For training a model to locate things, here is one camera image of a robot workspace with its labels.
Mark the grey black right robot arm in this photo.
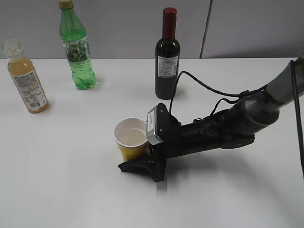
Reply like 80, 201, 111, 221
119, 57, 304, 182

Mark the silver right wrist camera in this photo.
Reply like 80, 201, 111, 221
146, 106, 163, 145

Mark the orange juice bottle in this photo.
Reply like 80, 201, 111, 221
1, 39, 49, 114

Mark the yellow paper cup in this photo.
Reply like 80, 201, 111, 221
114, 118, 148, 162

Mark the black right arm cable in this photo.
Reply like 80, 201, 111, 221
169, 60, 304, 180

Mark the dark red wine bottle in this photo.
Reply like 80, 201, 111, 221
155, 7, 181, 100

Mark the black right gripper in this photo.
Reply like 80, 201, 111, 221
118, 103, 181, 182

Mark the green plastic soda bottle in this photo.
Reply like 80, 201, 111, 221
58, 0, 96, 90

